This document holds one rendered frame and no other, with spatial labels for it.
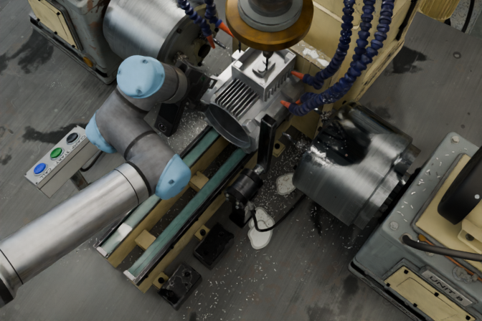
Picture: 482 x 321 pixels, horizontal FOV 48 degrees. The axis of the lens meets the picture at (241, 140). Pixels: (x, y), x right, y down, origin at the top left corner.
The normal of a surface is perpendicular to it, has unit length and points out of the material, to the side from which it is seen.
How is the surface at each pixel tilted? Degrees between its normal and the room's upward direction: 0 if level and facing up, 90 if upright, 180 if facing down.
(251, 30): 0
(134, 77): 30
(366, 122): 21
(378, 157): 6
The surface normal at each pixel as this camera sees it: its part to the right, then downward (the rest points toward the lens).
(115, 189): 0.34, -0.37
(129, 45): -0.57, 0.46
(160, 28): -0.25, -0.10
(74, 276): 0.01, -0.43
